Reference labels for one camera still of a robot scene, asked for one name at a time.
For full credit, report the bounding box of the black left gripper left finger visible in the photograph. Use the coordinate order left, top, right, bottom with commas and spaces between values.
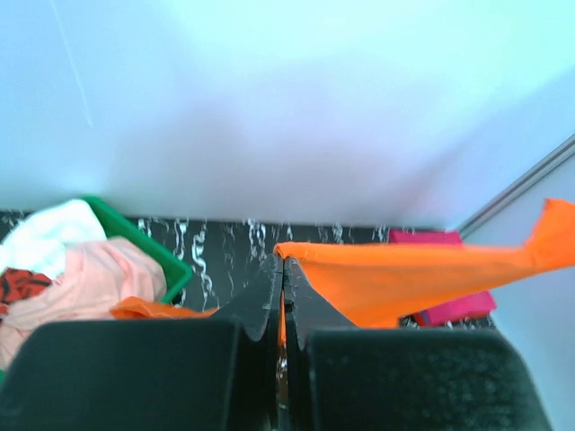
1, 255, 283, 430

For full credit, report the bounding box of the green plastic tray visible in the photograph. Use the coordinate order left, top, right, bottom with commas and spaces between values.
1, 197, 191, 371

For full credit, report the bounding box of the pink t-shirt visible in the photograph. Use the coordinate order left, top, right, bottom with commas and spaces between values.
1, 237, 167, 370

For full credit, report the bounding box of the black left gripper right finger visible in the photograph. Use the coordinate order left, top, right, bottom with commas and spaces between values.
283, 258, 551, 430

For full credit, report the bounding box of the folded blue t-shirt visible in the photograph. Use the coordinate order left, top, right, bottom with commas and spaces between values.
412, 311, 433, 327

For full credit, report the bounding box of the orange t-shirt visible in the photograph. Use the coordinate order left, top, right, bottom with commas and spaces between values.
110, 197, 575, 347

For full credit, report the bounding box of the white t-shirt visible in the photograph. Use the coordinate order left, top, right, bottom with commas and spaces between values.
1, 199, 106, 279

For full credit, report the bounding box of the aluminium corner post right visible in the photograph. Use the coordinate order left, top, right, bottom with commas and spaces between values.
458, 135, 574, 238

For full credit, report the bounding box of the red black patterned t-shirt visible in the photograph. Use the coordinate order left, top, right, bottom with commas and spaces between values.
0, 268, 52, 318

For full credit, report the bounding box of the folded magenta t-shirt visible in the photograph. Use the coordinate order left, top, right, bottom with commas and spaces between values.
389, 229, 497, 327

